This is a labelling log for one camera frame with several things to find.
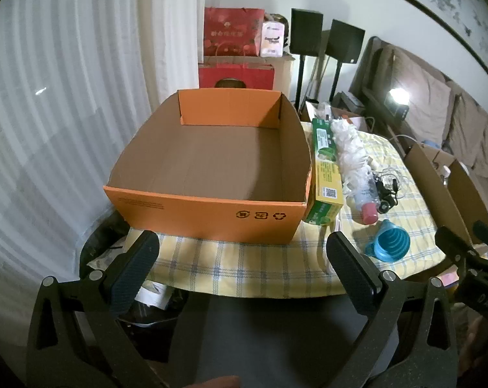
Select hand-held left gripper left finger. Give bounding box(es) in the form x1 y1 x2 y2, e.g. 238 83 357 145
26 230 168 388

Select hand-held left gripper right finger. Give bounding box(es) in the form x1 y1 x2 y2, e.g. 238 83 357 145
327 231 461 388

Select clear bottle pink cap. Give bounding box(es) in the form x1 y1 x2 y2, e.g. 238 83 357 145
343 178 380 225

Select earphones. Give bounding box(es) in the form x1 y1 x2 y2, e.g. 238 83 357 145
371 165 406 200

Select green and yellow carton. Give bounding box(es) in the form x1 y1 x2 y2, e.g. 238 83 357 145
302 118 345 227

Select white fluffy duster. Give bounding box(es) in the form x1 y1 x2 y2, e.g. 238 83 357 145
330 119 381 203

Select orange cardboard box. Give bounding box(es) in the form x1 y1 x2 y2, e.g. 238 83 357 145
103 88 312 245

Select person's right forearm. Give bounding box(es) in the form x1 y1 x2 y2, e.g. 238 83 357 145
456 315 488 388

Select person's left hand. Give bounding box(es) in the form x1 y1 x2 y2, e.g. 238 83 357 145
194 375 241 388

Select white plastic wrapper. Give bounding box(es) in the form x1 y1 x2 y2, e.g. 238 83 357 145
86 246 124 268

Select large open cardboard box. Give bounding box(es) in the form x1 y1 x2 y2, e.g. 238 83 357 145
403 143 488 247

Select black trash bag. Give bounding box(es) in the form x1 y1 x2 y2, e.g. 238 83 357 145
80 214 188 332

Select beige sofa cushion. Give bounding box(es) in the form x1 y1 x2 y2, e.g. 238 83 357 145
389 46 455 143
446 83 488 178

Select small black lit lamp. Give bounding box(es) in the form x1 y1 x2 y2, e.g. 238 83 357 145
385 88 410 120

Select small cluttered cardboard box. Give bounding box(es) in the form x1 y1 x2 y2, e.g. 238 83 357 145
300 101 374 133

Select clear plastic packaging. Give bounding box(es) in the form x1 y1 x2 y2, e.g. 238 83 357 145
312 103 334 121

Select dark wooden sofa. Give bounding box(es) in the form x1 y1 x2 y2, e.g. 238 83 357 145
349 36 488 211

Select black speaker stand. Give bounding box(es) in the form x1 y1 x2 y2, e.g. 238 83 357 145
294 54 308 106
328 59 344 102

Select white curtain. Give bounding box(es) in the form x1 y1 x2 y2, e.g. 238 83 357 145
0 0 206 332

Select red collection paper bag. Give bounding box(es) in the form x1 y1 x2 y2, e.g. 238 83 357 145
198 44 276 91

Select framed ink painting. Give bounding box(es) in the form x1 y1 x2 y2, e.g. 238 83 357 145
373 0 488 81

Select pink tissue pack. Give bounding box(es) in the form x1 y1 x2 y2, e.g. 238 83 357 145
260 21 285 58

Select red gift bag gold print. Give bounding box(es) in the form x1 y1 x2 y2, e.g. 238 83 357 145
203 7 266 58

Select white cable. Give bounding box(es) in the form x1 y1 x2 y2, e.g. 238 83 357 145
389 133 422 146

